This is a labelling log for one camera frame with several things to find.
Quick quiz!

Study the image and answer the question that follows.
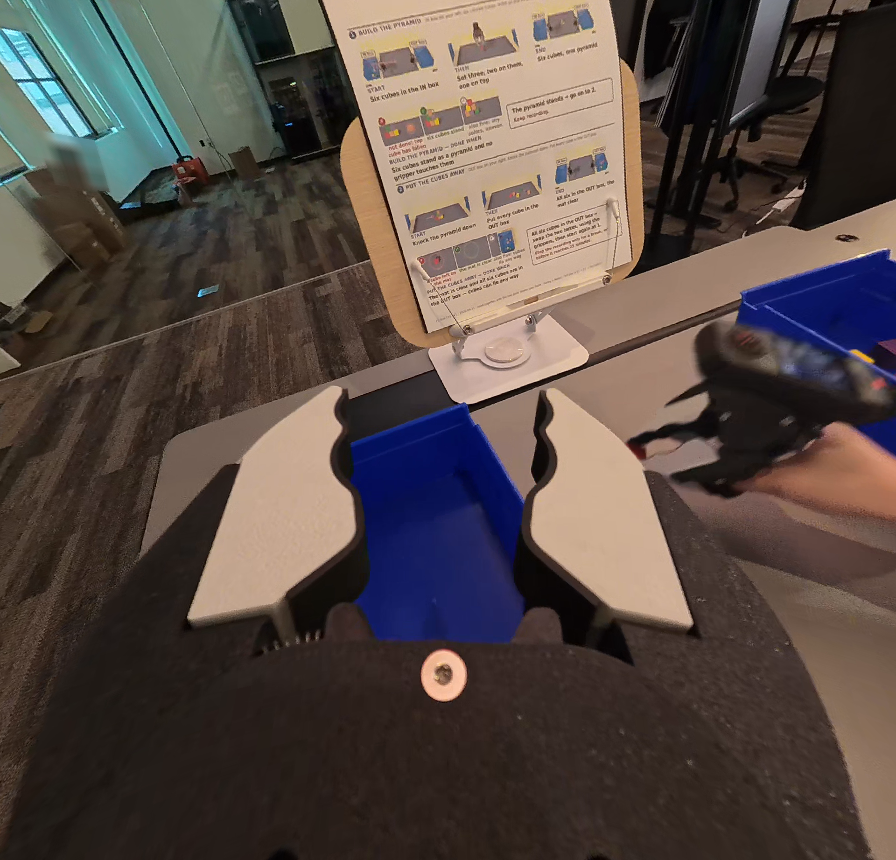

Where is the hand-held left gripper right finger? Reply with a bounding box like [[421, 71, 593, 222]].
[[521, 387, 695, 630]]

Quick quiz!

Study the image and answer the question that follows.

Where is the blue plastic bin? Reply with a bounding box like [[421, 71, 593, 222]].
[[349, 404, 527, 643], [738, 247, 896, 455]]

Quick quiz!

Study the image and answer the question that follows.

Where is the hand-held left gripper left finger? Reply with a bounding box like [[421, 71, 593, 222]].
[[185, 386, 368, 630]]

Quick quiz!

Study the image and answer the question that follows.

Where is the window with white frame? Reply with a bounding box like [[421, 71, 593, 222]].
[[0, 27, 119, 140]]

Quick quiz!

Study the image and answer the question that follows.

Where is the pile of large cardboard boxes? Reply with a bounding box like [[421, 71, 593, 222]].
[[24, 167, 128, 273]]

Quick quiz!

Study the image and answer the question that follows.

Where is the black office chair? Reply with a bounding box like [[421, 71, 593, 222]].
[[791, 5, 896, 231], [724, 72, 827, 211]]

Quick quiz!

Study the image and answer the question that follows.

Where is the black glass door cabinet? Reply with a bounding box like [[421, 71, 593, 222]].
[[255, 48, 359, 162]]

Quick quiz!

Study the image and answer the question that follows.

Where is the printed instruction sheet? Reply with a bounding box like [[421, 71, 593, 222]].
[[308, 0, 634, 334]]

